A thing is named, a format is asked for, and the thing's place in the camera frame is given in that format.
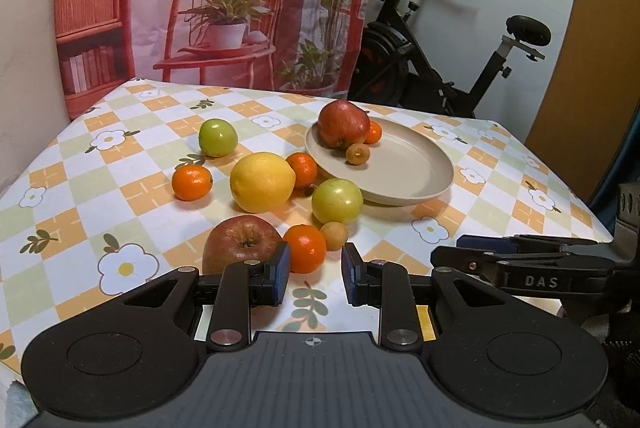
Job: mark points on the checkered flower tablecloth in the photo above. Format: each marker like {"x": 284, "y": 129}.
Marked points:
{"x": 100, "y": 188}

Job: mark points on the brown longan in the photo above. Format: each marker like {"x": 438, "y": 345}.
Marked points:
{"x": 334, "y": 235}
{"x": 357, "y": 153}

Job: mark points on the red apple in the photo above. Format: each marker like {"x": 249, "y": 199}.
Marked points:
{"x": 235, "y": 243}

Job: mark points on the wooden door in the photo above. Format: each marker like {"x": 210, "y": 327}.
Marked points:
{"x": 585, "y": 58}

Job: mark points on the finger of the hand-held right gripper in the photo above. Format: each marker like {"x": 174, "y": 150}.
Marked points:
{"x": 460, "y": 258}
{"x": 480, "y": 242}

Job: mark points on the green apple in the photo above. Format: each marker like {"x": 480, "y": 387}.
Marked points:
{"x": 217, "y": 137}
{"x": 337, "y": 200}

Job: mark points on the orange mandarin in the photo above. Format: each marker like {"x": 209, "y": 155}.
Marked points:
{"x": 374, "y": 134}
{"x": 302, "y": 169}
{"x": 192, "y": 182}
{"x": 305, "y": 248}

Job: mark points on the red pomegranate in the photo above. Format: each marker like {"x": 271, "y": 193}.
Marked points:
{"x": 344, "y": 124}

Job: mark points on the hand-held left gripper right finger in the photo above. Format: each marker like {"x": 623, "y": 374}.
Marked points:
{"x": 350, "y": 273}

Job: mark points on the beige round plate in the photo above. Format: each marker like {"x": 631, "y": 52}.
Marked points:
{"x": 400, "y": 168}

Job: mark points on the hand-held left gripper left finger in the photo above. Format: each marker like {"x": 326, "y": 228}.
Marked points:
{"x": 282, "y": 270}

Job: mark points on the large yellow lemon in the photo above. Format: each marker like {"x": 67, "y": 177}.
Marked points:
{"x": 262, "y": 182}

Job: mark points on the black exercise bike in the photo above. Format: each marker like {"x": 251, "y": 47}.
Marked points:
{"x": 395, "y": 58}

